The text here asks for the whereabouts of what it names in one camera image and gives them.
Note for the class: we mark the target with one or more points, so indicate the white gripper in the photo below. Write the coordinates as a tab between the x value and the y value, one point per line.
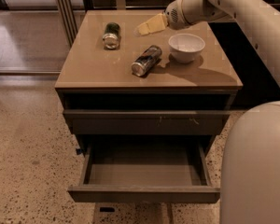
174	17

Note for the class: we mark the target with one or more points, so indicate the silver blue redbull can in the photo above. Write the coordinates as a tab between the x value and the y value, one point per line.
146	61

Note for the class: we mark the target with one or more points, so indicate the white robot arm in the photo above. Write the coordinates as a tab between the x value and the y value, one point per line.
250	173

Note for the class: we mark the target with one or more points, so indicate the green soda can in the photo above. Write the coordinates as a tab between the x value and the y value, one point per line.
111	35

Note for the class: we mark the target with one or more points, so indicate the brown drawer cabinet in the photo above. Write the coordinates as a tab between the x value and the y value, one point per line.
98	79

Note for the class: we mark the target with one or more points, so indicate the closed upper drawer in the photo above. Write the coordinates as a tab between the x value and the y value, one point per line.
191	122

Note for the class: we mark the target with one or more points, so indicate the open middle drawer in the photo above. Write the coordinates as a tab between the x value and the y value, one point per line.
156	172

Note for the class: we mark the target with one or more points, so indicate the white ceramic bowl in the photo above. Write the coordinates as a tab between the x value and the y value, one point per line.
185	48

